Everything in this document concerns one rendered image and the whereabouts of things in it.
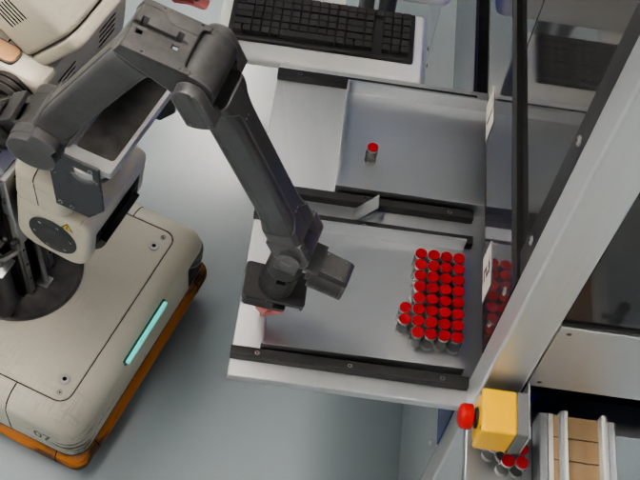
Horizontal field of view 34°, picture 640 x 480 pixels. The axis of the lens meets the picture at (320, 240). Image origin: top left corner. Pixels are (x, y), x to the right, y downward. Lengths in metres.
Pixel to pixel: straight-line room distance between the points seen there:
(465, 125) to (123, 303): 0.92
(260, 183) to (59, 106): 0.29
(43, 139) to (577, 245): 0.74
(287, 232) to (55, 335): 1.10
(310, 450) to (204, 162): 0.93
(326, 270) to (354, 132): 0.52
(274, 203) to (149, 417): 1.33
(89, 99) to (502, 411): 0.75
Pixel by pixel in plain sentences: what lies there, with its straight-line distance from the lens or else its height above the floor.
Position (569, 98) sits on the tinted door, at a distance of 1.43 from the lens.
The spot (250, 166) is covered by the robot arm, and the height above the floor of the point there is 1.37.
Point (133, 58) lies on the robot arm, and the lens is 1.26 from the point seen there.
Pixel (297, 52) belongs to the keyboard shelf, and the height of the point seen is 0.80.
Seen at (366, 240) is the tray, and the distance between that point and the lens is 1.91.
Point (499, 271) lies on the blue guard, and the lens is 1.66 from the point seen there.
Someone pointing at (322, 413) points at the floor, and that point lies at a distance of 2.71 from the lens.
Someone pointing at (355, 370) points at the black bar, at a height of 0.90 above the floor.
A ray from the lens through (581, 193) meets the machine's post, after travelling 1.26.
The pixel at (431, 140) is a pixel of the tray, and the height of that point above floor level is 0.88.
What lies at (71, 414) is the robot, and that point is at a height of 0.28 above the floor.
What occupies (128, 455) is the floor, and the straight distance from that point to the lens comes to 2.66.
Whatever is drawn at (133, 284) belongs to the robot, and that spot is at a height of 0.28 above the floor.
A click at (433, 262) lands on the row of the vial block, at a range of 1.85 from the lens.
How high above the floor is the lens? 2.47
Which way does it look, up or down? 56 degrees down
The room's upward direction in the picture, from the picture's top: 10 degrees clockwise
